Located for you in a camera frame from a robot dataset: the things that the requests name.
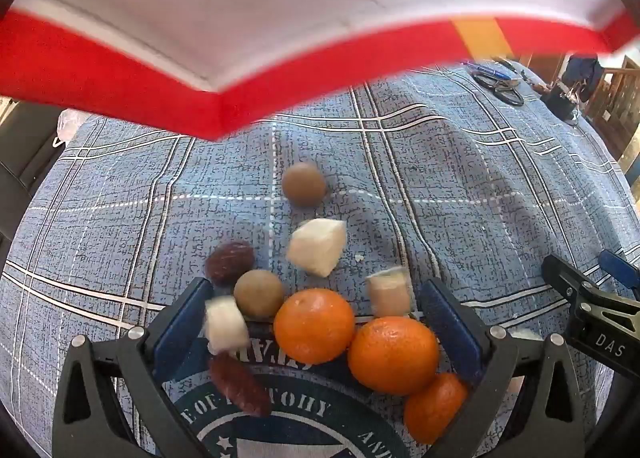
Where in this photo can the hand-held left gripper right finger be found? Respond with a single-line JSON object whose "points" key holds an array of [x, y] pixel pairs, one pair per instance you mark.
{"points": [[452, 333]]}

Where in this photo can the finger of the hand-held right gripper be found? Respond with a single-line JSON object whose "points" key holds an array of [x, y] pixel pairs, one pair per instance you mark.
{"points": [[565, 278], [620, 268]]}

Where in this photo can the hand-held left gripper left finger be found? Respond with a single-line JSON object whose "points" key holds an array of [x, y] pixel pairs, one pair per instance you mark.
{"points": [[185, 325]]}

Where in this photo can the orange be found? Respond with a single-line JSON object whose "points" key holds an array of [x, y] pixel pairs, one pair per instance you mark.
{"points": [[435, 408], [314, 325], [393, 355]]}

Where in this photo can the red date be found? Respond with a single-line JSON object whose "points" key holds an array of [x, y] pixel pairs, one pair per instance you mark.
{"points": [[240, 384], [230, 262]]}

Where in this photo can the brown longan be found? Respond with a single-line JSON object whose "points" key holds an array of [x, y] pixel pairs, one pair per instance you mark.
{"points": [[259, 294], [303, 184]]}

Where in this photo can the red cardboard box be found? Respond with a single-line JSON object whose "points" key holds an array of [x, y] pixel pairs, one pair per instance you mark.
{"points": [[125, 72]]}

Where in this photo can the blue plaid tablecloth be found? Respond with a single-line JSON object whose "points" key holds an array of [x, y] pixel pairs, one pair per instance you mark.
{"points": [[450, 188]]}

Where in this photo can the wooden chair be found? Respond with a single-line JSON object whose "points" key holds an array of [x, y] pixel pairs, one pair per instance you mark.
{"points": [[620, 97]]}

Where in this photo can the dark blue bag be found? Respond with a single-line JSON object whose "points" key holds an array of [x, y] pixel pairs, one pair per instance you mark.
{"points": [[582, 72]]}

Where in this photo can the black scissors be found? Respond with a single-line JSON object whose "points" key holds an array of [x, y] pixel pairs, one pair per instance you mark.
{"points": [[500, 87]]}

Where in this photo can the blue pen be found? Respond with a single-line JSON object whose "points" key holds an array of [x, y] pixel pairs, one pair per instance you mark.
{"points": [[482, 68]]}

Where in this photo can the black leather sofa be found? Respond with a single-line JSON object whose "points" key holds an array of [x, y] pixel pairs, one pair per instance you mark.
{"points": [[20, 162]]}

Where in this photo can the clear plastic bag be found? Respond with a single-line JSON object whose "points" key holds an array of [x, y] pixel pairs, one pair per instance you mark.
{"points": [[64, 125]]}

